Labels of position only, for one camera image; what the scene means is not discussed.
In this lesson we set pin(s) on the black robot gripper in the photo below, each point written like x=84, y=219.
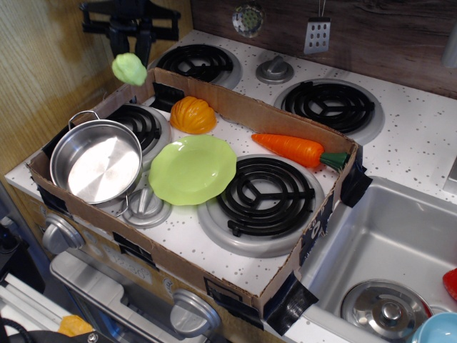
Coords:
x=120, y=19

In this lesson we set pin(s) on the green toy broccoli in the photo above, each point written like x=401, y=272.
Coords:
x=129, y=69

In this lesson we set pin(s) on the front left black burner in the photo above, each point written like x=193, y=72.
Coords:
x=150, y=127

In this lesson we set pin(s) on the orange toy pumpkin half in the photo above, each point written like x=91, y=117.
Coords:
x=193, y=116

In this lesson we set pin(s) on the hanging steel skimmer ladle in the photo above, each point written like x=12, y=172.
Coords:
x=248, y=18

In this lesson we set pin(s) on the small steel pot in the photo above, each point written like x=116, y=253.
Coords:
x=98, y=160

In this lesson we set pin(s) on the green plastic plate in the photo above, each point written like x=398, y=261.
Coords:
x=192, y=170

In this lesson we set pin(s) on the grey knob at back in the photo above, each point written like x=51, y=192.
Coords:
x=274, y=71

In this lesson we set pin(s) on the grey knob inside fence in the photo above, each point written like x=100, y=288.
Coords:
x=145, y=210

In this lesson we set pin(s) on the hanging steel spatula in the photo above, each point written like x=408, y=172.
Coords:
x=318, y=32

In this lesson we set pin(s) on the left grey oven knob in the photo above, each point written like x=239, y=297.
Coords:
x=59, y=235

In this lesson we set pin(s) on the grey oven knob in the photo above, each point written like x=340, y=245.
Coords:
x=59, y=235
x=191, y=316

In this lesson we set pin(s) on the orange toy carrot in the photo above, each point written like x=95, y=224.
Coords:
x=305, y=152

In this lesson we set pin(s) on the front right black burner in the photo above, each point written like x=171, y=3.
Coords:
x=265, y=208

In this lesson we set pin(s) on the back right black burner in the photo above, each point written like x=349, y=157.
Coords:
x=340, y=105

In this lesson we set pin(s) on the right grey oven knob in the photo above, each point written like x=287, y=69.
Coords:
x=191, y=316

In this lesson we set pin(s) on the orange object at bottom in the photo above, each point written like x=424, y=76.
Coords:
x=73, y=325

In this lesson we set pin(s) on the cardboard fence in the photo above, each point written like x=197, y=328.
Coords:
x=179, y=246

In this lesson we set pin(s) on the grey sink basin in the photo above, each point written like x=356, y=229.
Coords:
x=393, y=233

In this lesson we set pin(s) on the steel pot lid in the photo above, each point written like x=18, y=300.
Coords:
x=386, y=309

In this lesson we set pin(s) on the red object at edge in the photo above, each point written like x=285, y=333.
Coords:
x=450, y=283

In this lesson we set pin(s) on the light blue bowl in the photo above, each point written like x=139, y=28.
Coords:
x=440, y=328

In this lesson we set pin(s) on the silver oven door handle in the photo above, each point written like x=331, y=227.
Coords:
x=143, y=316

